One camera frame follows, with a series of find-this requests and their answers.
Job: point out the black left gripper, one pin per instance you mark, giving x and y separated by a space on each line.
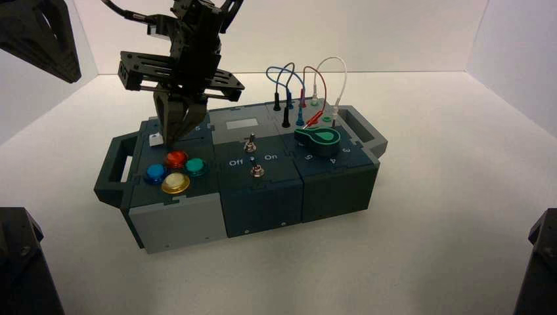
196 52

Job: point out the white slider knob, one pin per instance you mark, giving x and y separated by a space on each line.
155 140

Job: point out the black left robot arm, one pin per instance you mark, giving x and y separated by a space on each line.
39 34

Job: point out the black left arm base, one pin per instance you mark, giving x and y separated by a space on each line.
22 269

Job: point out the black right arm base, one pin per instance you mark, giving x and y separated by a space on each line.
539 274

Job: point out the red round push button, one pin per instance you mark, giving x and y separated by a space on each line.
176 159

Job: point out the green round push button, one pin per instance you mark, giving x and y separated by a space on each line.
195 166

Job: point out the grey display window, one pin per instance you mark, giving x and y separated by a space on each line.
242 124

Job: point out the blue round push button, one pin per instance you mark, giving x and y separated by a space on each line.
155 173

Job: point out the yellow round push button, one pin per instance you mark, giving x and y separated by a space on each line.
176 183

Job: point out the grey and teal control box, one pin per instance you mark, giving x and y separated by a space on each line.
261 204

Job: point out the green banana socket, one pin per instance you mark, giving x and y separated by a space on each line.
314 104
326 118

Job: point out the dark green rotary knob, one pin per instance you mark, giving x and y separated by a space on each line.
323 143

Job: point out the metal toggle switch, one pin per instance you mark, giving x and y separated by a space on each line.
249 145
257 171

